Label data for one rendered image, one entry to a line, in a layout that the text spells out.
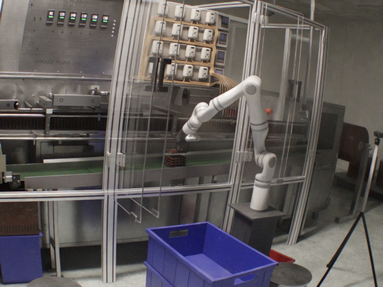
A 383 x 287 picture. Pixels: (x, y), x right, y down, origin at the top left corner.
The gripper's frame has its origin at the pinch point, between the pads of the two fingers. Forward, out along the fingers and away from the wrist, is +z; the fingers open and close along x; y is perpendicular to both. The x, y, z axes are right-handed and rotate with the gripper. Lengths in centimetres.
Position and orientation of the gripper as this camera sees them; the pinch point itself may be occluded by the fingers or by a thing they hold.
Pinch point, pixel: (177, 151)
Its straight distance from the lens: 237.0
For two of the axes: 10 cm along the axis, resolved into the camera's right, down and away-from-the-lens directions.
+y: -3.2, -8.4, 4.3
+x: -8.4, 0.3, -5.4
